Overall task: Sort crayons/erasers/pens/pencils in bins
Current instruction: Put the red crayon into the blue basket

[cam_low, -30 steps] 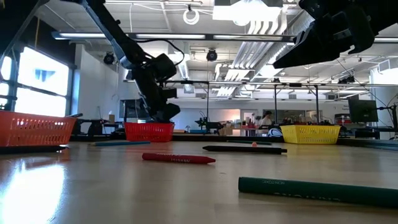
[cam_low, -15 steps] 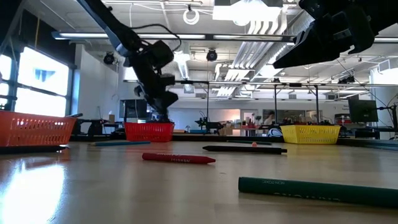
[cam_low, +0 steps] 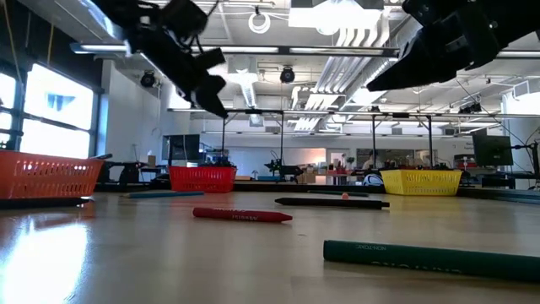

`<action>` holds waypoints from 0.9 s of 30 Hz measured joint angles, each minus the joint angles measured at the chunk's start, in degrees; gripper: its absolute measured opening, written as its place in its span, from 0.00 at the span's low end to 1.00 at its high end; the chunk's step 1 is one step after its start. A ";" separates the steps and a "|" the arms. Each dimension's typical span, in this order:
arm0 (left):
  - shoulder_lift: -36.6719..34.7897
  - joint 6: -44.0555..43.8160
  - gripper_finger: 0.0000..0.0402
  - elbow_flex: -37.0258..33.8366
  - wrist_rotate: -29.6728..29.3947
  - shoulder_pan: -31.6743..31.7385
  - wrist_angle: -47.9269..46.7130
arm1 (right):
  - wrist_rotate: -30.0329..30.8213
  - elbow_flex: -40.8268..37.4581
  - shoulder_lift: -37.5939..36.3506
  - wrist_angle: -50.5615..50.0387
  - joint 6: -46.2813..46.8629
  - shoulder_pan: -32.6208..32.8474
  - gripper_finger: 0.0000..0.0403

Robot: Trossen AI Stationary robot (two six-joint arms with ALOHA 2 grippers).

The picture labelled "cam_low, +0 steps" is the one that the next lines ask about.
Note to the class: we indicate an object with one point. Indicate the blue pencil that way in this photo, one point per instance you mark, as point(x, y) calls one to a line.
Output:
point(165, 194)

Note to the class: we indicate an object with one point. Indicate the orange plastic bin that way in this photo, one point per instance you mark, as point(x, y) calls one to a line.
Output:
point(42, 177)

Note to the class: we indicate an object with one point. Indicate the person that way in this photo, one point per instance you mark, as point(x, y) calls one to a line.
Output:
point(371, 162)

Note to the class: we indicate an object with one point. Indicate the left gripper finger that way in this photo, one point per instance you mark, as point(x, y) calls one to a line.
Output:
point(208, 93)

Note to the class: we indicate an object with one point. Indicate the red crayon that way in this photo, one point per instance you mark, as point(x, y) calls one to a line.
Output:
point(240, 215)

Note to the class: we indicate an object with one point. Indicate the yellow plastic bin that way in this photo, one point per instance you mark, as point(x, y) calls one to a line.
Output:
point(422, 182)

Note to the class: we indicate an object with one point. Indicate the black dome ceiling camera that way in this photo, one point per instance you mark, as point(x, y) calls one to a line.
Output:
point(287, 76)

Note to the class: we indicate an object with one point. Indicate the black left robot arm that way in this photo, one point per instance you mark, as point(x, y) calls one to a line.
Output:
point(118, 10)

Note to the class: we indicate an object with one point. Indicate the black monitor on arm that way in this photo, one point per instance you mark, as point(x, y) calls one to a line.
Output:
point(491, 150)

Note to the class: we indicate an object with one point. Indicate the dark green crayon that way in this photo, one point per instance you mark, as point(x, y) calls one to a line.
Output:
point(422, 257)

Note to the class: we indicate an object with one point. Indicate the black round ceiling speaker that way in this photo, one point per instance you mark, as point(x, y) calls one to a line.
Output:
point(147, 79)

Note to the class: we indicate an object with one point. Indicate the black monitor on stand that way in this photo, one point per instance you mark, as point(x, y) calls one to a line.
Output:
point(185, 148)

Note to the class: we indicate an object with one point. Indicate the large bright window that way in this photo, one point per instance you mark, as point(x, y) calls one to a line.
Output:
point(55, 126)

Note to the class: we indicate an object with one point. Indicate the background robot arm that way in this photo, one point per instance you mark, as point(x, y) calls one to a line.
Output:
point(284, 170)

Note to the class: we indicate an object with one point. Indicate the thin dark pen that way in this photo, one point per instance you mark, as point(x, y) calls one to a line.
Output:
point(333, 192)

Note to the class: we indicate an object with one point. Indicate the black pen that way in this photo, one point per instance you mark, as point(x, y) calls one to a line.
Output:
point(333, 203)

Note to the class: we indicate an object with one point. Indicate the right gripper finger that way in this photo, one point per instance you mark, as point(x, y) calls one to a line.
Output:
point(413, 78)
point(409, 61)

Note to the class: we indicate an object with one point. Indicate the red plastic bin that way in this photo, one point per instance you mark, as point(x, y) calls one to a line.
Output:
point(202, 179)

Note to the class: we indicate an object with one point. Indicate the soccer ball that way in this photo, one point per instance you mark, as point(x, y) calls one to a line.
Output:
point(372, 180)

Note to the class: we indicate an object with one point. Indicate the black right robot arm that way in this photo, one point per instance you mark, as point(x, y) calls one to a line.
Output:
point(519, 17)

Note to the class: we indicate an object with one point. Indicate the cardboard boxes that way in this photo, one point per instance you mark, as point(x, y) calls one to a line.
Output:
point(310, 176)

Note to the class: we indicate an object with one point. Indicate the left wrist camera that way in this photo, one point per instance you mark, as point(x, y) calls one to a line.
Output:
point(211, 59)

